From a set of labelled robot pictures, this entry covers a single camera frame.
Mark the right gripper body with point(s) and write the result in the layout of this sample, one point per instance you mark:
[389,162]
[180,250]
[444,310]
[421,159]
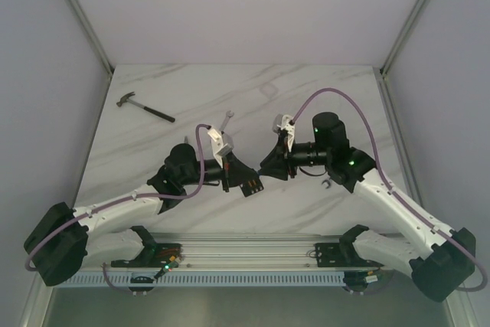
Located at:
[292,156]

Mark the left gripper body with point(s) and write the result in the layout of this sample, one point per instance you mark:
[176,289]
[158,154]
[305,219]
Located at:
[227,174]

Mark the black fuse box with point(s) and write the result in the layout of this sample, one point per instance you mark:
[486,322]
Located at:
[251,187]

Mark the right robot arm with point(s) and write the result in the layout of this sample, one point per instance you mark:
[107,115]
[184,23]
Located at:
[436,257]

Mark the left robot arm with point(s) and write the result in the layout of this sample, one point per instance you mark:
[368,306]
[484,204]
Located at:
[68,239]

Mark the silver wrench right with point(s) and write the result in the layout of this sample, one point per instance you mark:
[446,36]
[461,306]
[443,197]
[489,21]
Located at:
[327,184]

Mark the silver wrench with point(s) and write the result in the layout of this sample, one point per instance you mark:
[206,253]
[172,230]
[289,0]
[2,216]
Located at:
[327,184]
[228,115]

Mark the silver wrench centre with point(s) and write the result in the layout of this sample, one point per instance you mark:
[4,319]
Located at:
[228,115]

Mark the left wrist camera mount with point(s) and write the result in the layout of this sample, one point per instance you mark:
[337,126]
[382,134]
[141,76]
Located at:
[221,144]

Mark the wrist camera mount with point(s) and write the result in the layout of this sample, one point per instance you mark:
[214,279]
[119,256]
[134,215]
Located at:
[283,122]
[221,144]

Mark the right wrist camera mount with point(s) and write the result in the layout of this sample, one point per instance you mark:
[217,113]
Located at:
[283,122]

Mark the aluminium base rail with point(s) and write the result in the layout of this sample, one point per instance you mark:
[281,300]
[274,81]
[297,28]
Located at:
[233,261]

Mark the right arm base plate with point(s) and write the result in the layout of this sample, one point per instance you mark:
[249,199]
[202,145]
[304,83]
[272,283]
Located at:
[335,255]

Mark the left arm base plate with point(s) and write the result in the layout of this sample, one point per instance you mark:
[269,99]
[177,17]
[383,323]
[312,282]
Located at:
[155,256]

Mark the black handled hammer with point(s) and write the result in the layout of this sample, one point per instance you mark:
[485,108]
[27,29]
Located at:
[128,98]

